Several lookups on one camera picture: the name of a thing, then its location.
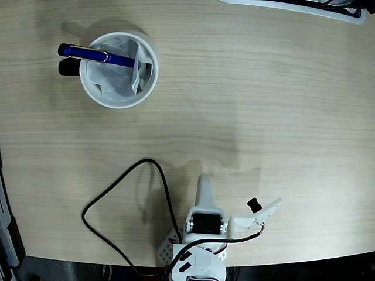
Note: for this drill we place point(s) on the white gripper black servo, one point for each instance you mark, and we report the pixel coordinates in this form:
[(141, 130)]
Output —
[(205, 223)]

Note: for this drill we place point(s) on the crumpled white tissue paper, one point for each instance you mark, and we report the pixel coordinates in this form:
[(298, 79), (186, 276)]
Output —
[(117, 82)]

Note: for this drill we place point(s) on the blue pen with gold clip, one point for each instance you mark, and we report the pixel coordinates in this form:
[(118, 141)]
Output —
[(88, 53)]

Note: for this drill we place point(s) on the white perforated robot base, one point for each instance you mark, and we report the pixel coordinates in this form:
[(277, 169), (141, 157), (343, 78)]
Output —
[(165, 251)]

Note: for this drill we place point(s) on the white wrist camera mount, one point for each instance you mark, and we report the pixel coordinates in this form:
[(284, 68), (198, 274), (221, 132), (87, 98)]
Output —
[(249, 222)]

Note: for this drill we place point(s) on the white flat keyboard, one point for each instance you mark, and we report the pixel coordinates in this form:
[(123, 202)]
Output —
[(293, 7)]

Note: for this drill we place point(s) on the grey black metal bracket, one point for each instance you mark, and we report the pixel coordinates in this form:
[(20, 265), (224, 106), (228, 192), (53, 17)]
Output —
[(6, 222)]

